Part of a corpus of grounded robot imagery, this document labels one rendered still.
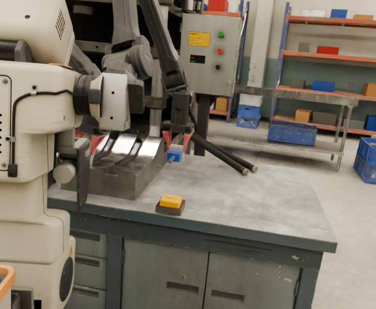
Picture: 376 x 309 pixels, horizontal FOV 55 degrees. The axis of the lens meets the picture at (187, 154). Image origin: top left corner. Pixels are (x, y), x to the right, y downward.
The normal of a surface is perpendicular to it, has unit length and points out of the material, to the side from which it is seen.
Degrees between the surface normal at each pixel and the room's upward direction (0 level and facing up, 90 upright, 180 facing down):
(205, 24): 90
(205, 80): 90
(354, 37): 90
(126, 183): 90
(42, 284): 82
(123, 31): 66
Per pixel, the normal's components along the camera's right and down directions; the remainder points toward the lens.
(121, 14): -0.32, -0.18
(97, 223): -0.18, 0.25
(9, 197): 0.02, 0.14
